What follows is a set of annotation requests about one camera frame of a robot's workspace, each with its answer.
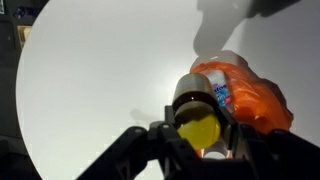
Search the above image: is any small wooden box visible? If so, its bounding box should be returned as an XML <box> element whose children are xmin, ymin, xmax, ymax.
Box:
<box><xmin>16</xmin><ymin>24</ymin><xmax>33</xmax><ymax>50</ymax></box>

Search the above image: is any small blue tool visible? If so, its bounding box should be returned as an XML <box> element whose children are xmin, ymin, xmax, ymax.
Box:
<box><xmin>12</xmin><ymin>5</ymin><xmax>28</xmax><ymax>20</ymax></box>

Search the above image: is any white tube with blue label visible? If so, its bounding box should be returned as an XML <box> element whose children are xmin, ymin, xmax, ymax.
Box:
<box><xmin>205</xmin><ymin>69</ymin><xmax>236</xmax><ymax>115</ymax></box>

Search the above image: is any orange snack bag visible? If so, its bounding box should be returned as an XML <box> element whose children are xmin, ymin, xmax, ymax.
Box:
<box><xmin>189</xmin><ymin>49</ymin><xmax>295</xmax><ymax>135</ymax></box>

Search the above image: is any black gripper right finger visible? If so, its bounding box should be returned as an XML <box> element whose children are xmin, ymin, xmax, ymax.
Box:
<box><xmin>215</xmin><ymin>105</ymin><xmax>320</xmax><ymax>180</ymax></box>

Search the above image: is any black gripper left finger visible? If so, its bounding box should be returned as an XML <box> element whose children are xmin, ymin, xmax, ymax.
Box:
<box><xmin>75</xmin><ymin>104</ymin><xmax>203</xmax><ymax>180</ymax></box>

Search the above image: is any brown bottle with yellow cap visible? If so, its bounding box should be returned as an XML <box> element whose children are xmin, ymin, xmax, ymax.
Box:
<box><xmin>171</xmin><ymin>72</ymin><xmax>223</xmax><ymax>151</ymax></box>

